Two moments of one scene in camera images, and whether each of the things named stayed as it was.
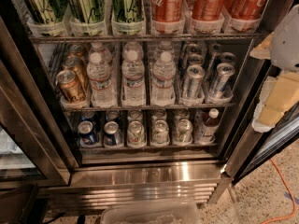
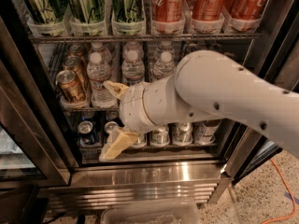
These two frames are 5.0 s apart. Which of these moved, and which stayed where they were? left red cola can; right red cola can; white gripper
Moved: white gripper
Stayed: left red cola can; right red cola can
